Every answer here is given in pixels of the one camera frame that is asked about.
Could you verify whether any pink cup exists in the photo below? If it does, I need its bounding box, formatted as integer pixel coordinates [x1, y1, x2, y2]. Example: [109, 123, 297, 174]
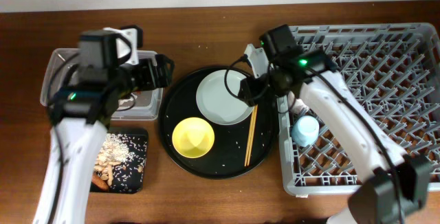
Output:
[287, 91, 309, 114]

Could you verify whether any blue cup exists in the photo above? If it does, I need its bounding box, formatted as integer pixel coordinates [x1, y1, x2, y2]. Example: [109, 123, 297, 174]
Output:
[291, 115, 319, 147]

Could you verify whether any yellow bowl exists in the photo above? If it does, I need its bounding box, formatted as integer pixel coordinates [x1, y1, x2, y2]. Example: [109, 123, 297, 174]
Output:
[172, 117, 215, 159]

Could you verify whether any pile of peanut shells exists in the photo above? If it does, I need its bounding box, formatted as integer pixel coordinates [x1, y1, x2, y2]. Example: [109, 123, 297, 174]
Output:
[93, 133, 145, 188]

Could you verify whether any orange carrot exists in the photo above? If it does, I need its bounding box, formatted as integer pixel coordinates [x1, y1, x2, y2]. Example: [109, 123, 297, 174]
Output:
[91, 173, 109, 192]

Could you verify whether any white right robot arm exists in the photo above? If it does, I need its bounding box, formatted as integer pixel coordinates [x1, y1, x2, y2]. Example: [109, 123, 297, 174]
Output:
[239, 49, 432, 223]

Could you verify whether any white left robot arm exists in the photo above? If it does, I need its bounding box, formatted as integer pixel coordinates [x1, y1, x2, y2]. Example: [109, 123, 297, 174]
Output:
[33, 54, 175, 223]

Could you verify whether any grey dishwasher rack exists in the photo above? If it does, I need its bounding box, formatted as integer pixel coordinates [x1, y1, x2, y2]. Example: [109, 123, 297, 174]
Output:
[277, 23, 439, 197]

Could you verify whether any right wooden chopstick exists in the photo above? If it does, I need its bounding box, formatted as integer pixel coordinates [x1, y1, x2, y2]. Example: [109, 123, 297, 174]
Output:
[245, 104, 259, 167]

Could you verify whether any wooden chopstick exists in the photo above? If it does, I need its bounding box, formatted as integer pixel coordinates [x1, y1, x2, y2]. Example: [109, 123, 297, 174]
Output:
[245, 104, 259, 167]
[243, 104, 257, 167]

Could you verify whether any left wooden chopstick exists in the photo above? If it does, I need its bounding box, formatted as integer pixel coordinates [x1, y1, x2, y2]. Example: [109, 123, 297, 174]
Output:
[243, 104, 257, 167]

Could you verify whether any clear plastic bin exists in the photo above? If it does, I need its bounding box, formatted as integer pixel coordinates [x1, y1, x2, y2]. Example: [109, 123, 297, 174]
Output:
[40, 48, 163, 121]

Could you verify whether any grey plate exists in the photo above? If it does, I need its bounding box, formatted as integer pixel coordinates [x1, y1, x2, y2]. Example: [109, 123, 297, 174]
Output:
[196, 69, 254, 126]

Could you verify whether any round black tray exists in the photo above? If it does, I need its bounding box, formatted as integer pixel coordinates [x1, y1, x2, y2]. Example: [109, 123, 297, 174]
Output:
[158, 65, 279, 179]

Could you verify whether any black rectangular tray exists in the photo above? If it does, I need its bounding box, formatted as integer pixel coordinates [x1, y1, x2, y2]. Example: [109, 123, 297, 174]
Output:
[89, 126, 149, 194]

